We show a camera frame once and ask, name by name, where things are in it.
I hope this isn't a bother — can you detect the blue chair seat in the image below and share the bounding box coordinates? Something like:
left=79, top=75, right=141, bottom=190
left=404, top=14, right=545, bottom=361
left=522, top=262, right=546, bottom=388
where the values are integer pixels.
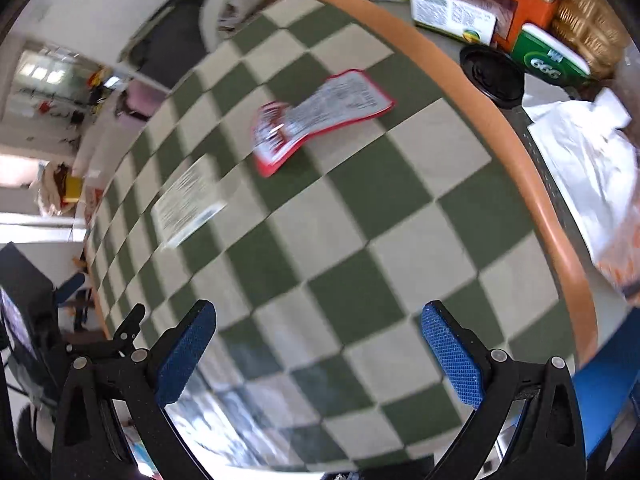
left=573, top=309, right=640, bottom=456

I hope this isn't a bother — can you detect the orange white snack packet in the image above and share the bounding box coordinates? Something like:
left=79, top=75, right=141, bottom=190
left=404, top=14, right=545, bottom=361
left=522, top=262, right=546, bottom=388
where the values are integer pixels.
left=596, top=226, right=639, bottom=307

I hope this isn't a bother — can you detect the pink suitcase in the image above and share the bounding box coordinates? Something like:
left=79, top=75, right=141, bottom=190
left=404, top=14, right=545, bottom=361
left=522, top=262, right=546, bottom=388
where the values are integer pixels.
left=125, top=79, right=166, bottom=122

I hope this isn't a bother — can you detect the green white checkered mat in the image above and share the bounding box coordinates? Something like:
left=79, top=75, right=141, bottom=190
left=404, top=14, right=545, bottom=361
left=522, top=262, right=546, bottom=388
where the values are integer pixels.
left=86, top=0, right=598, bottom=471

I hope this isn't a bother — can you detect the red white snack wrapper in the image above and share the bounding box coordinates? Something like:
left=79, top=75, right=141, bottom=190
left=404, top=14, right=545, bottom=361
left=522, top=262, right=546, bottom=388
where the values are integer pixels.
left=252, top=68, right=396, bottom=178

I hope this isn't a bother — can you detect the white tissue paper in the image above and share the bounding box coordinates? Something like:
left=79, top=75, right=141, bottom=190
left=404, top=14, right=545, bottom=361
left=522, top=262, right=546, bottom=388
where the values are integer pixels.
left=524, top=88, right=638, bottom=261

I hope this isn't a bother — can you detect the black folding bed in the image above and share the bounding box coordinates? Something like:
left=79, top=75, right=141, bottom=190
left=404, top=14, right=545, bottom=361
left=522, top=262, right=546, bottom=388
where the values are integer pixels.
left=122, top=0, right=207, bottom=89

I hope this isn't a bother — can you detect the green 666 box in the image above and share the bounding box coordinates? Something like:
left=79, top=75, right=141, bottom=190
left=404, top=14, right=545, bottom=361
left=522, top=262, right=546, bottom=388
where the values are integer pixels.
left=511, top=23, right=591, bottom=87

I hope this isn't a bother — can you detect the golden jar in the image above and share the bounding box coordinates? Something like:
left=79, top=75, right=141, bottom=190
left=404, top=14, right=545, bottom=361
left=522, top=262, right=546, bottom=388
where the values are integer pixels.
left=550, top=0, right=631, bottom=79

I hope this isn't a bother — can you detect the white green label box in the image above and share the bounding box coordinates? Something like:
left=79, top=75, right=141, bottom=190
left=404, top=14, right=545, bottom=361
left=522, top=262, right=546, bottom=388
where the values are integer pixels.
left=409, top=0, right=497, bottom=46

